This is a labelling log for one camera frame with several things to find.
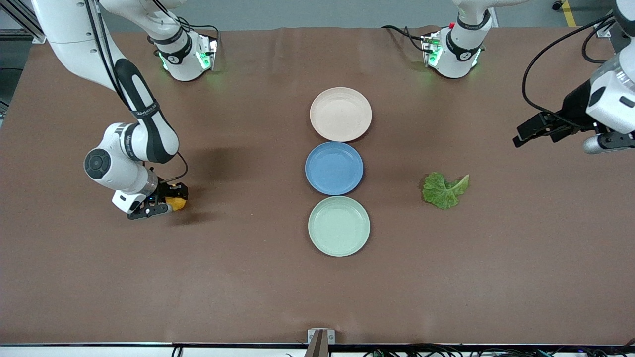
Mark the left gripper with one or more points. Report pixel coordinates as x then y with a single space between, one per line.
575 105

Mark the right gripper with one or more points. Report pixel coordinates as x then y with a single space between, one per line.
165 190

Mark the yellow lemon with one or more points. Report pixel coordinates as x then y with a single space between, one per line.
177 203

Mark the green lettuce leaf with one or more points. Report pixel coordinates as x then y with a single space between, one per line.
439 191

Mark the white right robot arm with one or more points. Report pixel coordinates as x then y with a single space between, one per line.
74 44

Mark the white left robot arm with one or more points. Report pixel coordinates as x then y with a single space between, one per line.
459 57

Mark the brown table cover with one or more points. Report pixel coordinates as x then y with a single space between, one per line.
149 277

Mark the yellow floor tape strip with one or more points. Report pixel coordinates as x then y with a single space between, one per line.
569 14

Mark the black caster wheel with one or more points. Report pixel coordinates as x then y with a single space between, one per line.
557 5

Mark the blue round plate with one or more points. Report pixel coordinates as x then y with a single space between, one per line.
334 168

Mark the pale green round plate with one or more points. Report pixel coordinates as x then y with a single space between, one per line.
339 226

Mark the beige round plate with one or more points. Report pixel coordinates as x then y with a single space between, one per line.
341 114

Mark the aluminium frame extrusion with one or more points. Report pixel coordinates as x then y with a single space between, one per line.
38 35
603 30

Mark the white table edge rail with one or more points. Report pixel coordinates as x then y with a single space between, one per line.
99 352

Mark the silver camera mount bracket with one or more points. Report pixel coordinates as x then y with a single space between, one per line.
312 336

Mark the brown camera post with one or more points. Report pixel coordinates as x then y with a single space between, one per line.
317 348

